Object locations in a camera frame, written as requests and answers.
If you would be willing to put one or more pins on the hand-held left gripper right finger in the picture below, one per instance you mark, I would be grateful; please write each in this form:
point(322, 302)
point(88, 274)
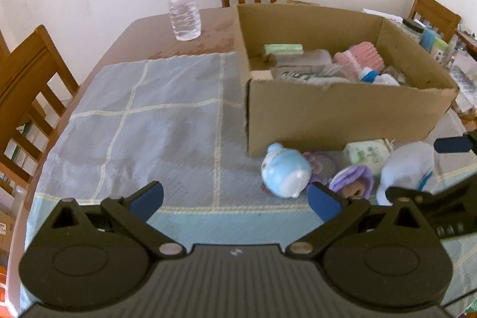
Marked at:
point(324, 200)

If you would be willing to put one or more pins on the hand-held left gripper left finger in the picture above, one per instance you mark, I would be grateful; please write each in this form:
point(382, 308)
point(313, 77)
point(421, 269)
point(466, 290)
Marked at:
point(147, 200)

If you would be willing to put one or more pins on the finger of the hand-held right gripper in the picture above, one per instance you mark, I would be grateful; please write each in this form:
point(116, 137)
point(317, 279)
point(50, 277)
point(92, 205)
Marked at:
point(452, 145)
point(447, 206)

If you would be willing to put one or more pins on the white plush toy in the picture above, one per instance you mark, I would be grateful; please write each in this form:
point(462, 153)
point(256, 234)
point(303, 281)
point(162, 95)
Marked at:
point(406, 169)

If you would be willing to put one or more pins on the brown cardboard box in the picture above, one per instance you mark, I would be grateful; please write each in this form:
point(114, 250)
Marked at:
point(335, 117)

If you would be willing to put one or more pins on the small purple plush doll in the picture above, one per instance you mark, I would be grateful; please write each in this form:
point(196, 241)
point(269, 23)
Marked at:
point(321, 165)

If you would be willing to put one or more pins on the purple hooded doll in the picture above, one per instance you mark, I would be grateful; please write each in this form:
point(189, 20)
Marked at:
point(354, 180)

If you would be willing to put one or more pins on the light blue toy figure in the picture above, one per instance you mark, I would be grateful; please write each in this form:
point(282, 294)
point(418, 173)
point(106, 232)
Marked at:
point(285, 169)

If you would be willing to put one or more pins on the clear bag of papers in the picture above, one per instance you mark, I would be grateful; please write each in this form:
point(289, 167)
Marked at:
point(464, 83)

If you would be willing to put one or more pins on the white green tissue packet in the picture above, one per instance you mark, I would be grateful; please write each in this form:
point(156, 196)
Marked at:
point(367, 154)

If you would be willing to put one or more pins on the grey checked tablecloth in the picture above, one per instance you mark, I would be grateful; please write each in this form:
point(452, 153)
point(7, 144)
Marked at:
point(149, 117)

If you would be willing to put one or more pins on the green lidded cup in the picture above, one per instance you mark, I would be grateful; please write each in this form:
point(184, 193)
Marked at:
point(440, 49)

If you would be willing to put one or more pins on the blue plastic container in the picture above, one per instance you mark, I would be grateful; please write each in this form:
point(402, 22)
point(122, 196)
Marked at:
point(427, 38)

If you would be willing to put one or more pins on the glass jar with black lid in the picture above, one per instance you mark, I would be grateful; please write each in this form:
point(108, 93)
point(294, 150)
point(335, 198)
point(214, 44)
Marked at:
point(413, 30)

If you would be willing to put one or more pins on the grey printed packet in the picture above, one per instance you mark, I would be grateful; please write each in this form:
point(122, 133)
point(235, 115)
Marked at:
point(305, 75)

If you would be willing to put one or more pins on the light green small box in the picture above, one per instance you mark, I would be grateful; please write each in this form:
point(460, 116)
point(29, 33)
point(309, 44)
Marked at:
point(283, 50)

